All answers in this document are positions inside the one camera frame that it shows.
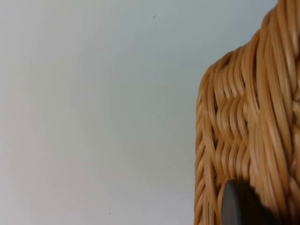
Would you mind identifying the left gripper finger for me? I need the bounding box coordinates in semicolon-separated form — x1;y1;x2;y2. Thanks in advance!
221;179;285;225

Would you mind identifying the pale brown wicker basket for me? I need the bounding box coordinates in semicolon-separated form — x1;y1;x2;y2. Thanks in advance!
193;0;300;225

